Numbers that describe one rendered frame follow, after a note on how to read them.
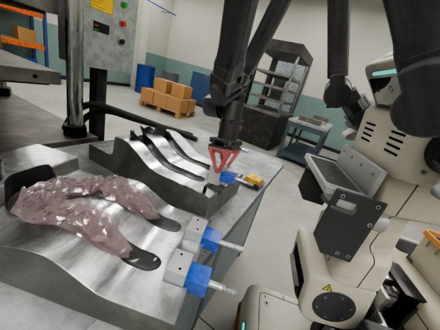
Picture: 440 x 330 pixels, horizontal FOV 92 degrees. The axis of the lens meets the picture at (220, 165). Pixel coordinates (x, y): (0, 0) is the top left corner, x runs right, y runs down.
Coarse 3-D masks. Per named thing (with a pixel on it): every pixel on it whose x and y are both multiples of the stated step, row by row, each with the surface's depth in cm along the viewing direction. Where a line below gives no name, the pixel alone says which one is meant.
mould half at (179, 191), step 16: (96, 144) 76; (112, 144) 79; (128, 144) 66; (160, 144) 75; (96, 160) 76; (112, 160) 72; (128, 160) 68; (144, 160) 65; (176, 160) 75; (208, 160) 82; (128, 176) 70; (144, 176) 66; (160, 176) 63; (176, 176) 64; (240, 176) 77; (160, 192) 65; (176, 192) 62; (192, 192) 59; (208, 192) 59; (224, 192) 67; (192, 208) 61; (208, 208) 59
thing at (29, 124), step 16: (0, 96) 117; (16, 96) 124; (0, 112) 99; (16, 112) 103; (32, 112) 108; (48, 112) 114; (0, 128) 84; (16, 128) 88; (32, 128) 92; (48, 128) 96; (0, 144) 74; (16, 144) 77; (32, 144) 80; (48, 144) 84; (64, 144) 89
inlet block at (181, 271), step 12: (180, 252) 39; (168, 264) 36; (180, 264) 37; (192, 264) 39; (168, 276) 36; (180, 276) 35; (192, 276) 37; (204, 276) 37; (192, 288) 36; (204, 288) 36; (216, 288) 37; (228, 288) 37
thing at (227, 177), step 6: (210, 168) 62; (210, 174) 62; (216, 174) 61; (222, 174) 61; (228, 174) 60; (234, 174) 61; (210, 180) 62; (216, 180) 61; (222, 180) 61; (228, 180) 60; (234, 180) 61; (240, 180) 60
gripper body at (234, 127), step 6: (222, 120) 59; (228, 120) 58; (222, 126) 59; (228, 126) 58; (234, 126) 58; (222, 132) 59; (228, 132) 58; (234, 132) 59; (210, 138) 58; (216, 138) 57; (222, 138) 59; (228, 138) 58; (234, 138) 59; (228, 144) 56; (240, 144) 65
